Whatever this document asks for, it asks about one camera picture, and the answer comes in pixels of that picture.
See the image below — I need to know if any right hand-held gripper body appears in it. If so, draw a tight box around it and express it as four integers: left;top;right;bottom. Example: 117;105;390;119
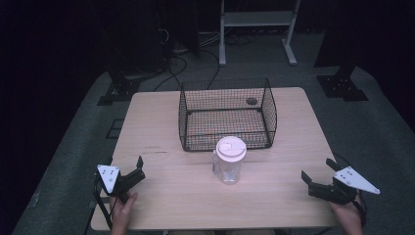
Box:
307;165;382;207

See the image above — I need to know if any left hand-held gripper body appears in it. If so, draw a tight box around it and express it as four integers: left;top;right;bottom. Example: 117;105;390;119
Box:
95;164;136;204

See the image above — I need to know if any person's right hand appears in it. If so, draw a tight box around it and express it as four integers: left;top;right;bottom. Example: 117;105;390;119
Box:
328;194;364;235

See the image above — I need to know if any person's left hand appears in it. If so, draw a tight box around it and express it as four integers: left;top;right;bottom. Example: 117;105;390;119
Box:
110;191;139;235

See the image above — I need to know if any clear plastic jar white lid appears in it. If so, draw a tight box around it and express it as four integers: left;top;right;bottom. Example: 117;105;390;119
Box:
212;135;248;186

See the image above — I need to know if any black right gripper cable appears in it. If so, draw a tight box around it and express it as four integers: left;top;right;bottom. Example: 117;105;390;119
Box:
351;195;367;228

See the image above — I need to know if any black stand with base plate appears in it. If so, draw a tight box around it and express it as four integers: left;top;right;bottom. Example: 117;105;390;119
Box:
96;67;142;107
316;48;370;103

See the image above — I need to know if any black wire mesh basket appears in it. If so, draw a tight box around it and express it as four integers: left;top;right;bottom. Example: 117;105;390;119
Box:
177;77;279;153

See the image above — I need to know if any bundle of floor cables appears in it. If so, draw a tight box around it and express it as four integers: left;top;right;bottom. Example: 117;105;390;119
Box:
152;28;223;93

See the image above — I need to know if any white metal desk frame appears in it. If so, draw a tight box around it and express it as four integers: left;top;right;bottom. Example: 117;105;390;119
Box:
218;0;302;68

